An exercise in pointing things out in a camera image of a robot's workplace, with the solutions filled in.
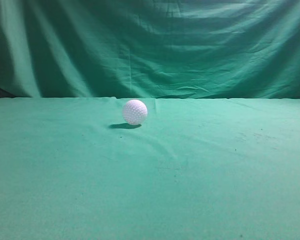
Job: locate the white dimpled golf ball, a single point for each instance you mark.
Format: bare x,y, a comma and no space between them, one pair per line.
134,112

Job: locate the green backdrop cloth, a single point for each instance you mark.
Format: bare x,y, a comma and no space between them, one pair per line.
183,49

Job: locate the green table cloth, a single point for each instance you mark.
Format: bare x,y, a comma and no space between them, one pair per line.
197,169

